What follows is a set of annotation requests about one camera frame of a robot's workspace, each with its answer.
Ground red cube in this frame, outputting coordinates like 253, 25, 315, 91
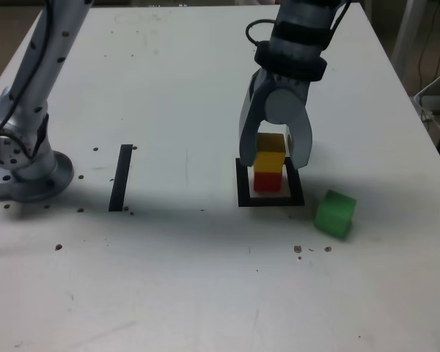
253, 170, 282, 192

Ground yellow cube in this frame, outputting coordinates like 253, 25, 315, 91
254, 133, 287, 173

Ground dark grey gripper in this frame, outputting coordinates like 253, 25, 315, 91
239, 68, 314, 170

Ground black tape strip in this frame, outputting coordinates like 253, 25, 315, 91
108, 144, 133, 213

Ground thin black hanging cable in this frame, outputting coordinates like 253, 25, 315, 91
417, 0, 440, 87

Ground green cube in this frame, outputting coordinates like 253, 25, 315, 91
314, 188, 357, 241

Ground white metal frame leg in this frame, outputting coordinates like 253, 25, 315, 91
390, 0, 428, 85

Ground white cable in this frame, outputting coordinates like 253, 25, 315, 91
412, 61, 440, 137

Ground black tape square outline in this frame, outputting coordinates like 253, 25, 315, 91
235, 156, 306, 208

